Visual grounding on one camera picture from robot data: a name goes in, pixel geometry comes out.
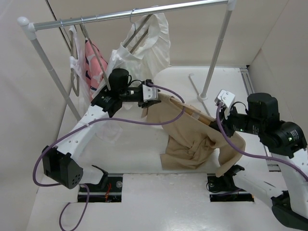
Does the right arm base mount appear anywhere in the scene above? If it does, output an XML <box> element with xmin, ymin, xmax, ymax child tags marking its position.
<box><xmin>206</xmin><ymin>165</ymin><xmax>255</xmax><ymax>203</ymax></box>

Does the silver white clothes rack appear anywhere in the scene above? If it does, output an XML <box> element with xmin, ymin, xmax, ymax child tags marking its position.
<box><xmin>17</xmin><ymin>0</ymin><xmax>237</xmax><ymax>120</ymax></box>

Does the white pleated blouse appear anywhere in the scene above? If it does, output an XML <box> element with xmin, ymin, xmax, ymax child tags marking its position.
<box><xmin>92</xmin><ymin>13</ymin><xmax>171</xmax><ymax>97</ymax></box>

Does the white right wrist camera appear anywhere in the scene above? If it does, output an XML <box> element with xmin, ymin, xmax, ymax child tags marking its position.
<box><xmin>214</xmin><ymin>89</ymin><xmax>235</xmax><ymax>117</ymax></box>

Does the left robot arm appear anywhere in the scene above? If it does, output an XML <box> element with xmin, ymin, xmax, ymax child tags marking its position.
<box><xmin>42</xmin><ymin>68</ymin><xmax>160</xmax><ymax>191</ymax></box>

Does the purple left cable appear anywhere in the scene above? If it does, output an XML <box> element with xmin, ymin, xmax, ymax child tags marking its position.
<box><xmin>32</xmin><ymin>82</ymin><xmax>186</xmax><ymax>231</ymax></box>

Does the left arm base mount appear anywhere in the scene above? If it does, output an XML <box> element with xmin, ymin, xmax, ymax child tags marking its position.
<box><xmin>86</xmin><ymin>165</ymin><xmax>123</xmax><ymax>203</ymax></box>

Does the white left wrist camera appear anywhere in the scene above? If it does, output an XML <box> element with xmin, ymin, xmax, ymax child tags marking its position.
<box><xmin>142</xmin><ymin>84</ymin><xmax>158</xmax><ymax>102</ymax></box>

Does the white tank top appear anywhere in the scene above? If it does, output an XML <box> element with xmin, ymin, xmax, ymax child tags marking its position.
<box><xmin>77</xmin><ymin>34</ymin><xmax>92</xmax><ymax>114</ymax></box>

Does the aluminium rail on table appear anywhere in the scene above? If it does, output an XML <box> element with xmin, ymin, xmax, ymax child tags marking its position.
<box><xmin>240</xmin><ymin>67</ymin><xmax>281</xmax><ymax>172</ymax></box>

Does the pink patterned garment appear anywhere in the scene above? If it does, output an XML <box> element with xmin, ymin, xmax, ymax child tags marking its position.
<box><xmin>85</xmin><ymin>38</ymin><xmax>108</xmax><ymax>99</ymax></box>

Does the grey hanger with pink garment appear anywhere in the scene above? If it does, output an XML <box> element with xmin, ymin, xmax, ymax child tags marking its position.
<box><xmin>80</xmin><ymin>17</ymin><xmax>111</xmax><ymax>90</ymax></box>

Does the grey hanger with blouse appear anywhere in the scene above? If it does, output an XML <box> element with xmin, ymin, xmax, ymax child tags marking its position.
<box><xmin>122</xmin><ymin>8</ymin><xmax>155</xmax><ymax>54</ymax></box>

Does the beige wooden hanger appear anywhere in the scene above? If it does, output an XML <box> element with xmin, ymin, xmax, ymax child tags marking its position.
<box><xmin>170</xmin><ymin>97</ymin><xmax>214</xmax><ymax>126</ymax></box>

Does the beige t shirt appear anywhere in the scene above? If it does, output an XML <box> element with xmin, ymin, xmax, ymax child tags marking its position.
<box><xmin>141</xmin><ymin>93</ymin><xmax>242</xmax><ymax>177</ymax></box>

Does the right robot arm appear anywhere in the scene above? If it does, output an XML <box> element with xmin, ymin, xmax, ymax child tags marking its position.
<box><xmin>210</xmin><ymin>90</ymin><xmax>308</xmax><ymax>231</ymax></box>

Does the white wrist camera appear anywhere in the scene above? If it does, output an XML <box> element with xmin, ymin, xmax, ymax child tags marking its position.
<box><xmin>142</xmin><ymin>84</ymin><xmax>158</xmax><ymax>102</ymax></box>
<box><xmin>214</xmin><ymin>89</ymin><xmax>235</xmax><ymax>117</ymax></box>

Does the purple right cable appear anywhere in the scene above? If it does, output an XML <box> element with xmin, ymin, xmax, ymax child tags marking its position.
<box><xmin>216</xmin><ymin>101</ymin><xmax>308</xmax><ymax>182</ymax></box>

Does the purple cable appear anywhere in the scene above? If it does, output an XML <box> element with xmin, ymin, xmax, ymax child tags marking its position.
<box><xmin>32</xmin><ymin>82</ymin><xmax>186</xmax><ymax>231</ymax></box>
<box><xmin>216</xmin><ymin>101</ymin><xmax>308</xmax><ymax>182</ymax></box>

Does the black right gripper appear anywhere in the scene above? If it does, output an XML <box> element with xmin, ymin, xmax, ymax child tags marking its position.
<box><xmin>210</xmin><ymin>103</ymin><xmax>265</xmax><ymax>137</ymax></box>

